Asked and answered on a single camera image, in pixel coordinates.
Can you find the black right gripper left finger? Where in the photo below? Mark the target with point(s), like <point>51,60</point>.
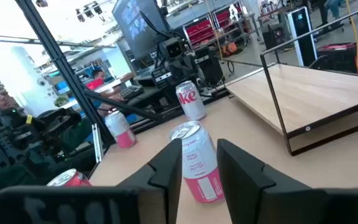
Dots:
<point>154,202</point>

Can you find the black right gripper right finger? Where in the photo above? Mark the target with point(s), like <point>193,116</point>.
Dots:
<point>247,193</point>

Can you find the silver Diet Coke can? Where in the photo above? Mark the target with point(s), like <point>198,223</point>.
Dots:
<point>191,99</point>

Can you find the white pink Spindrift can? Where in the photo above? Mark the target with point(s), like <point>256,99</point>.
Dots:
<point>197,161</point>
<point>120,130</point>

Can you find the red strawberry Fanta can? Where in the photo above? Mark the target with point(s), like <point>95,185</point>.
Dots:
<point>70,180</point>

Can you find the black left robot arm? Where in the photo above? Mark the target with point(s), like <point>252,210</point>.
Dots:
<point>210,67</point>

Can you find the red storage bin rack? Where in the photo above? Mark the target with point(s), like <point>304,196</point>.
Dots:
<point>225,17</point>
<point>199,32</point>

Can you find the black keyboard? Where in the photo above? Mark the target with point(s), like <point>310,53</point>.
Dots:
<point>131,92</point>

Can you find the large dark display screen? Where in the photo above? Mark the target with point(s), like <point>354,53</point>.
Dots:
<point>138,28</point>

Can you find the wooden tray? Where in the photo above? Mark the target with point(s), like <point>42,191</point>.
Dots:
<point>306,90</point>

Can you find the red black tool case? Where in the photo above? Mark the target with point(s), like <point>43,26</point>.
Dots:
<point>340,57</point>

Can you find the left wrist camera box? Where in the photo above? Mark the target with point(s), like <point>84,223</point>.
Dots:
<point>173,48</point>

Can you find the black aluminium table frame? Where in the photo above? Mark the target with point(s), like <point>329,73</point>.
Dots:
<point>57,59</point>

